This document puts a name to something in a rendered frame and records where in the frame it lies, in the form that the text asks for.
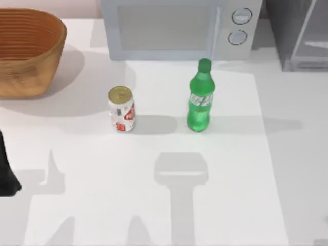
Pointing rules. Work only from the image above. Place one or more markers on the green bottle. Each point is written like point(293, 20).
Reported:
point(201, 100)

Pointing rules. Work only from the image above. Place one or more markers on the red and white can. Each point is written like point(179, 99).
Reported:
point(122, 110)

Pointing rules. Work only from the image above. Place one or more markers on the microwave door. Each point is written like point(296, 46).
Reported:
point(164, 28)

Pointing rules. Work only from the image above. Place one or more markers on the plain microwave knob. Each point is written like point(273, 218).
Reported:
point(237, 37)

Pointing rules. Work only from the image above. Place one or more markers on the pale microwave oven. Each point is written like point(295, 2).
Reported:
point(230, 15)

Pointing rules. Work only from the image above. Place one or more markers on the microwave knob with white marking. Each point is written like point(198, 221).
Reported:
point(241, 15)

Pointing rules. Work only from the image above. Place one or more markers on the brown wooden basket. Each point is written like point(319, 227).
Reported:
point(28, 59)

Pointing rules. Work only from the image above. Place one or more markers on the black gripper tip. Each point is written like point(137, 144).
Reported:
point(6, 174)

